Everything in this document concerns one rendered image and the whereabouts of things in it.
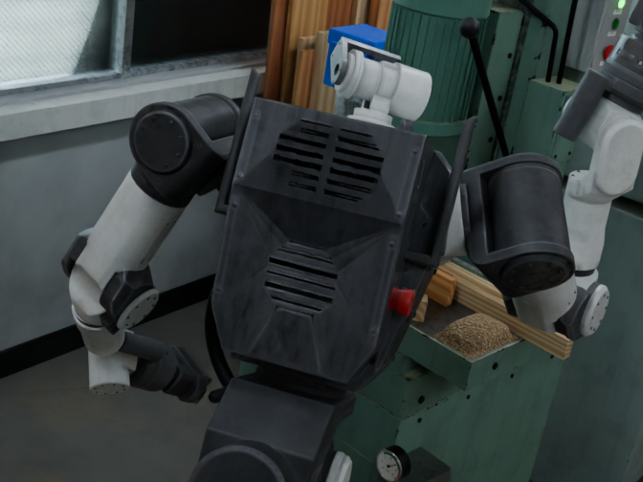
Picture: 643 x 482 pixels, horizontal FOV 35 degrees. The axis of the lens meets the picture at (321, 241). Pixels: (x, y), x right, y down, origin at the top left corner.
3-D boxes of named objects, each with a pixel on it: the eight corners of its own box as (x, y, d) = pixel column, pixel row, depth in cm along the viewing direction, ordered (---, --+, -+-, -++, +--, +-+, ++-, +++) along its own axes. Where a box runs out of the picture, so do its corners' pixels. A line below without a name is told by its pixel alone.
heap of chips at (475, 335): (431, 336, 179) (435, 317, 178) (479, 317, 189) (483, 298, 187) (471, 359, 174) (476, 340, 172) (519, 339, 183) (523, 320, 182)
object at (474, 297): (318, 225, 216) (321, 208, 215) (324, 223, 218) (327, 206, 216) (563, 361, 178) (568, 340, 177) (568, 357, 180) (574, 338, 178)
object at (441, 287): (351, 253, 205) (355, 229, 203) (357, 252, 207) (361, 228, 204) (445, 307, 190) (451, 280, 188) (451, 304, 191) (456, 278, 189)
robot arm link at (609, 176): (654, 120, 134) (630, 211, 140) (618, 96, 141) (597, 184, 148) (610, 120, 132) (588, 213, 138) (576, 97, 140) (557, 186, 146)
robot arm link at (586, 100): (678, 97, 135) (632, 171, 139) (634, 70, 144) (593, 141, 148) (615, 67, 130) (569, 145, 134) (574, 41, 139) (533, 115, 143)
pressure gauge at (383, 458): (370, 479, 187) (378, 443, 184) (384, 471, 189) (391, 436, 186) (395, 497, 183) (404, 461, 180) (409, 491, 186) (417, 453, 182)
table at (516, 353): (203, 262, 206) (207, 235, 203) (312, 234, 226) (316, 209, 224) (431, 409, 169) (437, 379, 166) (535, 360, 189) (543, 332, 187)
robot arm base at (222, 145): (188, 221, 127) (229, 144, 122) (109, 164, 129) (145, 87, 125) (241, 200, 140) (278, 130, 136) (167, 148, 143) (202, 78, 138)
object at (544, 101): (511, 153, 199) (529, 78, 193) (538, 146, 205) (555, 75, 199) (547, 167, 194) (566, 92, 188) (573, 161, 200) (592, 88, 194)
